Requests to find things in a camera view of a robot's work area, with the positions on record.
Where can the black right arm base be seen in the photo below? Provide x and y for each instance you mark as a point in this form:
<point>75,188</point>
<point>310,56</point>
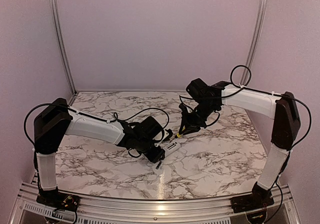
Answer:
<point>250,202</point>

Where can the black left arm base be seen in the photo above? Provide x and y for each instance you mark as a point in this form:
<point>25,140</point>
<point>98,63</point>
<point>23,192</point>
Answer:
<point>60,201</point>

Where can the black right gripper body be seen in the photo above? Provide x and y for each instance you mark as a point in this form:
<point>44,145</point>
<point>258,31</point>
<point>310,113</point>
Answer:
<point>201,113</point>

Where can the right aluminium corner post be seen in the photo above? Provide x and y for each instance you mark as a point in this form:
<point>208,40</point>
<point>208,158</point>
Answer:
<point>257,33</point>

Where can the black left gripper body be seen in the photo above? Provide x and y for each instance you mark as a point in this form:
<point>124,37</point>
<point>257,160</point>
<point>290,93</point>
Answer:
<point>143,148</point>

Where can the white remote control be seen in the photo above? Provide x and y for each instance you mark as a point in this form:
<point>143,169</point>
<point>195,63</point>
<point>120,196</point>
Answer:
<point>170,148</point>

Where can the aluminium table front rail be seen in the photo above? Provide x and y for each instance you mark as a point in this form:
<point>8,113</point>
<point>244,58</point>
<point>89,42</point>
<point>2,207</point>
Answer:
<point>103,210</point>

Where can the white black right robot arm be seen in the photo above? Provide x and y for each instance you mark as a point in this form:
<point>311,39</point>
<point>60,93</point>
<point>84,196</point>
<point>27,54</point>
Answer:
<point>282,109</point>

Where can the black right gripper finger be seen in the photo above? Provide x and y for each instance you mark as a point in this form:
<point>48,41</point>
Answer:
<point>189,129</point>
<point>185,119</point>

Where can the left aluminium corner post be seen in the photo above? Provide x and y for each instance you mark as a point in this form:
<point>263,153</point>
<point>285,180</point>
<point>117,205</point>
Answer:
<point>61,45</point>

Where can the aluminium corner post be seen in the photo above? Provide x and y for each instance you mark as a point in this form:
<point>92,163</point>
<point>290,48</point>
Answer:
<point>257,33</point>
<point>61,45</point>

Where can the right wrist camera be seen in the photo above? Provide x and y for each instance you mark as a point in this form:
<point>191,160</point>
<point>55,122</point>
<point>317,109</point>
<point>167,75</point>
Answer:
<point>185,108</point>

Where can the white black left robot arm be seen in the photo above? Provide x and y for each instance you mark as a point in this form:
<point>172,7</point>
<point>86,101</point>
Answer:
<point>58,120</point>

